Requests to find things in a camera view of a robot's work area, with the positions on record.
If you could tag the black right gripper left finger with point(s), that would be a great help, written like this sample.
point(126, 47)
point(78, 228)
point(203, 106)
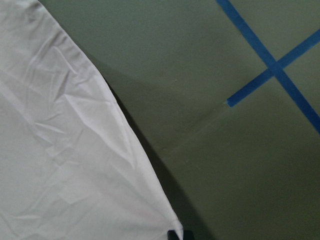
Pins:
point(172, 235)

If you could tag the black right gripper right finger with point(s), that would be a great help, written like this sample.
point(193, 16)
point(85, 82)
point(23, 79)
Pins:
point(187, 235)

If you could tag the pink Snoopy t-shirt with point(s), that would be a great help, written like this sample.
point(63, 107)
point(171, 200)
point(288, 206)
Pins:
point(71, 167)

